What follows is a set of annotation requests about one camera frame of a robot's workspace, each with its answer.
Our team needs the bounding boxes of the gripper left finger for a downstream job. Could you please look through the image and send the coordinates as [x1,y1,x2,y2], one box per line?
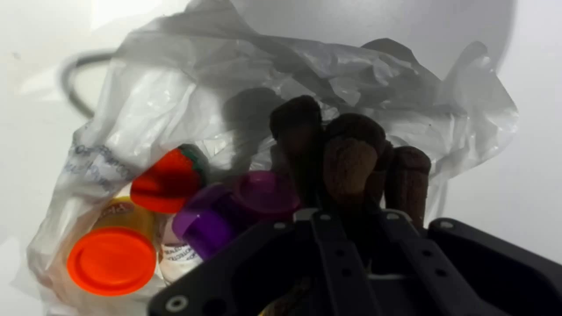
[148,208,383,316]

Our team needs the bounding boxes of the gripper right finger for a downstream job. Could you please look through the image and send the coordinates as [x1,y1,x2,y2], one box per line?
[380,209,562,316]

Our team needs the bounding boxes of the brown plush toy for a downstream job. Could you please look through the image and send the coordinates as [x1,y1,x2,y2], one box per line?
[269,94,433,230]

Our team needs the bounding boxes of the white plastic bag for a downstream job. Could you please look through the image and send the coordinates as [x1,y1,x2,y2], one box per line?
[13,0,521,316]

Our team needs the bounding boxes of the purple plastic tub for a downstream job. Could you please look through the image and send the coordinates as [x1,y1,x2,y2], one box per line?
[171,170,303,262]

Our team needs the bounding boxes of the small white bottle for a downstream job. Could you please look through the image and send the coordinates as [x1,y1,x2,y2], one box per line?
[157,214,205,284]

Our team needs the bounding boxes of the red toy strawberry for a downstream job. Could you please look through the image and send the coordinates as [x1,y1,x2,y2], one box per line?
[130,144,211,215]

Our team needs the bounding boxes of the yellow tub with orange lid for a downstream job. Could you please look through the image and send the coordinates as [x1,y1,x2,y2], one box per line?
[66,195,159,297]

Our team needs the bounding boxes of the black cable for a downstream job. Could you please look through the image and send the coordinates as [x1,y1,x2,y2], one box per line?
[60,50,119,119]

